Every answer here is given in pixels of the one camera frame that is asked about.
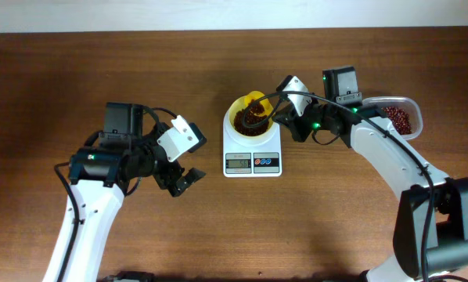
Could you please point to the white digital kitchen scale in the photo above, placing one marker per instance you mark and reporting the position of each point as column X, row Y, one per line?
column 250, row 156

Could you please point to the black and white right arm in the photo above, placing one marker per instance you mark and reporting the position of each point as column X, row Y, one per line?
column 430, row 239

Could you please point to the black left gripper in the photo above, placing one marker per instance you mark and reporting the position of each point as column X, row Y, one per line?
column 185, row 181

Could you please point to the red beans in bowl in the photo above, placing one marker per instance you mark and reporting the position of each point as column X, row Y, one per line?
column 249, row 124

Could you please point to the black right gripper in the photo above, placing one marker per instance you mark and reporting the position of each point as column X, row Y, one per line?
column 292, row 120

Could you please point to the yellow plastic bowl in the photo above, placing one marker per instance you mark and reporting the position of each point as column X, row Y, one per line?
column 239, row 105

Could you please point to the clear plastic container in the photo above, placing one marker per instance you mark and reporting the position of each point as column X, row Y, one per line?
column 407, row 104

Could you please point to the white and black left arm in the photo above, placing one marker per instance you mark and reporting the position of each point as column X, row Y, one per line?
column 133, row 144

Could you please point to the yellow plastic measuring scoop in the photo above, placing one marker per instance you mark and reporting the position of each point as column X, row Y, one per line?
column 257, row 102

